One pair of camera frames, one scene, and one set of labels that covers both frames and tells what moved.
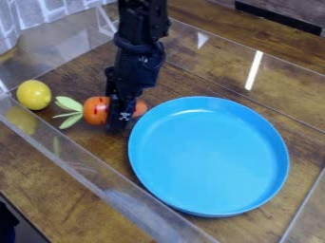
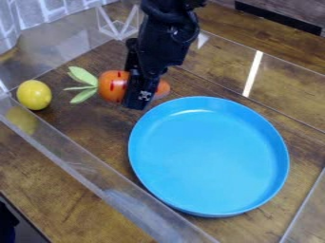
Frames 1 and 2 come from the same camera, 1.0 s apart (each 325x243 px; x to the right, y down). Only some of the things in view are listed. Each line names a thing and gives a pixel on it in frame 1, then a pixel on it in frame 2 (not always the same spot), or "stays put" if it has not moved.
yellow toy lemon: (34, 95) stays put
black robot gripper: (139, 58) to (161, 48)
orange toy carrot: (95, 110) to (110, 84)
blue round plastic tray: (209, 156) stays put
